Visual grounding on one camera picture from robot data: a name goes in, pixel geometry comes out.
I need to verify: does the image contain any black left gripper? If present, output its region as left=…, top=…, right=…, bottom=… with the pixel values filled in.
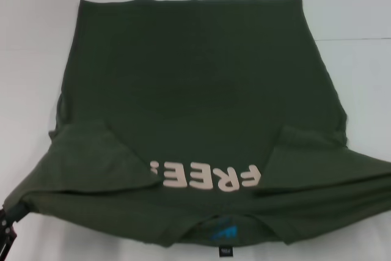
left=0, top=203, right=27, bottom=256

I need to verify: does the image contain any dark green t-shirt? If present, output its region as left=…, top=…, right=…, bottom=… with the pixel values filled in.
left=2, top=0, right=391, bottom=258

